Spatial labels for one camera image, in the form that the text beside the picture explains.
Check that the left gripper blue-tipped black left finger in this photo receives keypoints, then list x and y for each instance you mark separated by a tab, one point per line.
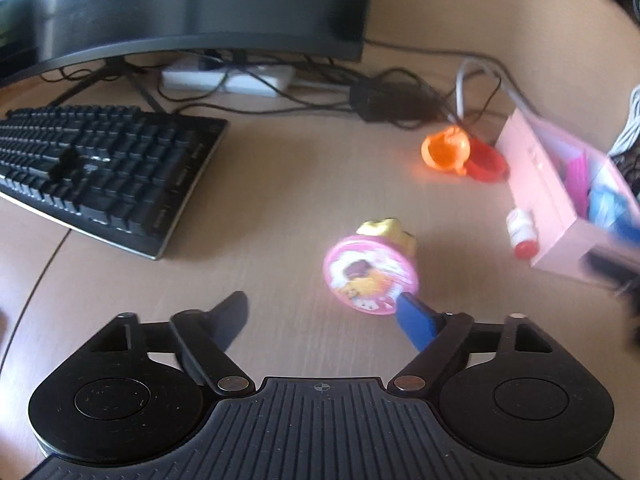
202	339

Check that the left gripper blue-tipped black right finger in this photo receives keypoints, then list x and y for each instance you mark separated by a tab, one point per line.
439	338

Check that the pink yellow round toy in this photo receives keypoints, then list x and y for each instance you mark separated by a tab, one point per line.
369	270

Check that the white bottle red cap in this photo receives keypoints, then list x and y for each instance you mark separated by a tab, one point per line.
523	234

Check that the orange toy cup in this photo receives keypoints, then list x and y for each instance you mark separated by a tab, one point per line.
447	151

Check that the blue white tissue packet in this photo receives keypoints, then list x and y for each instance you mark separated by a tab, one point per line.
610	209

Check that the pink plastic basket scoop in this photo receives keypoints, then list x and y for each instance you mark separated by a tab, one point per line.
577	184

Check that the yellow red toy camera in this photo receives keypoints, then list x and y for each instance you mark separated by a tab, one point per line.
485	163

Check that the pink cardboard box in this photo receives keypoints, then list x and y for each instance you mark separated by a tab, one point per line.
539	155

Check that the black keyboard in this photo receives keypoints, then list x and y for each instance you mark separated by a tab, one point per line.
116	173

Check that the black power adapter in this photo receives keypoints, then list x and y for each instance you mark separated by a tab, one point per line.
383	101

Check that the white power strip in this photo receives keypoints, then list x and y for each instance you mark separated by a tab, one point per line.
260	80

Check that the black curved monitor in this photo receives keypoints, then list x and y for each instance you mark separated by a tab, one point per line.
42	35

